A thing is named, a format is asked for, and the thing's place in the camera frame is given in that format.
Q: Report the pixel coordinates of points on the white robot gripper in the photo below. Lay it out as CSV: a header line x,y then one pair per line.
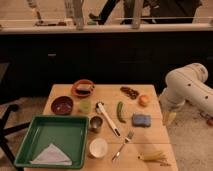
x,y
168,113

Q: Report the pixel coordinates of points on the orange apple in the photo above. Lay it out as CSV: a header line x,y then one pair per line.
x,y
144,100

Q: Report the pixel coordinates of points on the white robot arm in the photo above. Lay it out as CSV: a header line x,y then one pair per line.
x,y
185,84

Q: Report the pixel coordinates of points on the orange bowl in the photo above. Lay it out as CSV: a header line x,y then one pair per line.
x,y
82,81

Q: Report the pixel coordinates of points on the dark sponge in orange bowl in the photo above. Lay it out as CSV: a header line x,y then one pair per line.
x,y
83,88

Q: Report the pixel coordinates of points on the dark purple bowl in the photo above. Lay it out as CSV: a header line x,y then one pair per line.
x,y
62,105

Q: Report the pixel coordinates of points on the blue sponge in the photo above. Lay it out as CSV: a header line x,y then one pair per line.
x,y
141,120

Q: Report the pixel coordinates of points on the silver fork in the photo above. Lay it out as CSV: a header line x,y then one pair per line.
x,y
127,139

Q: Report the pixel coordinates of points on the yellow banana bunch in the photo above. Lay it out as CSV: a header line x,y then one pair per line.
x,y
157,156

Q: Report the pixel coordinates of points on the green cucumber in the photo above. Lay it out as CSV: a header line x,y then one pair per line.
x,y
119,112

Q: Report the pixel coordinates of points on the small metal cup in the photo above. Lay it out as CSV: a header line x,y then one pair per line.
x,y
96,124

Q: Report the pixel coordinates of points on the white round cup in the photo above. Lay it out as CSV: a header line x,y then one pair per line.
x,y
98,148

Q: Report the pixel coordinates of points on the small green cup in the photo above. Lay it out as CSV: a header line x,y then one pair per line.
x,y
85,106

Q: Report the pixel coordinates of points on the green plastic tray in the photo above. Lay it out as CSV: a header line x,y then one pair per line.
x,y
68,133

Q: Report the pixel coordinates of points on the white folded napkin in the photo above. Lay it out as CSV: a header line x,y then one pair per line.
x,y
52,155

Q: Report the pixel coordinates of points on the dark counter cabinet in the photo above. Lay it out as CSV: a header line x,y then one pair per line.
x,y
38,61

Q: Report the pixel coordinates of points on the black office chair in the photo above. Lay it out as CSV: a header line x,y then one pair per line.
x,y
6,131

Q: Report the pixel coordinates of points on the brown chain object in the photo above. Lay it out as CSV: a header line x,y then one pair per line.
x,y
131,93

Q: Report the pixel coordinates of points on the white handled kitchen tool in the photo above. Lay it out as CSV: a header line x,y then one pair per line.
x,y
101,109

